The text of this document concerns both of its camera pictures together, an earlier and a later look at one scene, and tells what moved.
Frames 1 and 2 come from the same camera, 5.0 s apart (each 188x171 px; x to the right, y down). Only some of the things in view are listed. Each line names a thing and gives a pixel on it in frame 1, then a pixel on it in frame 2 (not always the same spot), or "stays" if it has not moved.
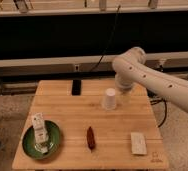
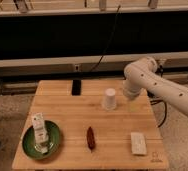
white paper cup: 110,98 stays
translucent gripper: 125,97 → 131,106
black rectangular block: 76,87 stays
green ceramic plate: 54,138 stays
